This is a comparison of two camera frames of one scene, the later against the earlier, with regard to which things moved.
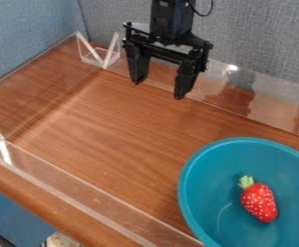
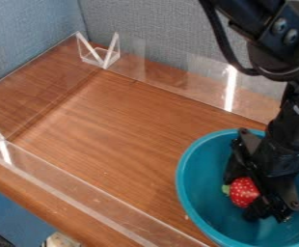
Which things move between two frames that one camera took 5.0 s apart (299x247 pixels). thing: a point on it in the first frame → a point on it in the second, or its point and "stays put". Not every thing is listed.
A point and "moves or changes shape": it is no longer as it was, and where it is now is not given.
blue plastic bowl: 208,193 stays put
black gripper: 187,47 → 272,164
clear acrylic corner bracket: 99,56 stays put
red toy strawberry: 258,200 moves or changes shape
